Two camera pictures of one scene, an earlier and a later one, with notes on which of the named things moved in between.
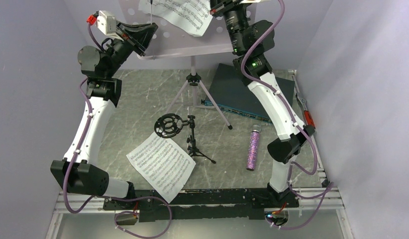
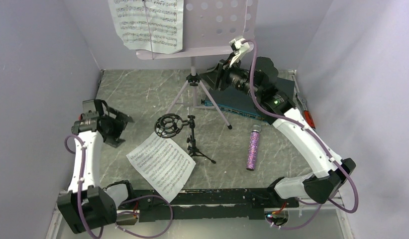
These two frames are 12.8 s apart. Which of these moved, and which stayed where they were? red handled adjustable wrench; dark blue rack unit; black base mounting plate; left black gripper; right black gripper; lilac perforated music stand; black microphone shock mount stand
Moved: right black gripper; left black gripper
Stayed: black microphone shock mount stand; dark blue rack unit; lilac perforated music stand; black base mounting plate; red handled adjustable wrench
